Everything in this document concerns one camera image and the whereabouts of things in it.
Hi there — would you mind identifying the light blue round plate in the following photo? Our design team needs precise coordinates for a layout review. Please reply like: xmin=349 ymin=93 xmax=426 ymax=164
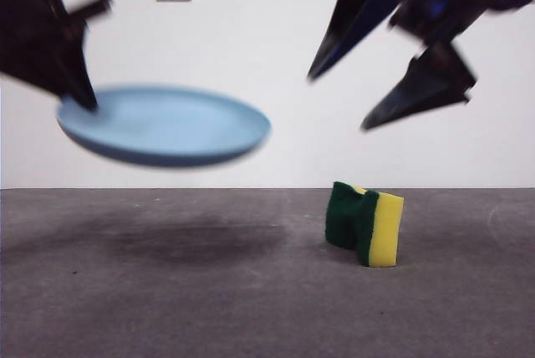
xmin=56 ymin=83 xmax=273 ymax=169

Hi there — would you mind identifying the yellow sponge with green scourer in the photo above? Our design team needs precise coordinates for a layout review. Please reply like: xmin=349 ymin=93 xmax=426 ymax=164
xmin=325 ymin=181 xmax=405 ymax=269

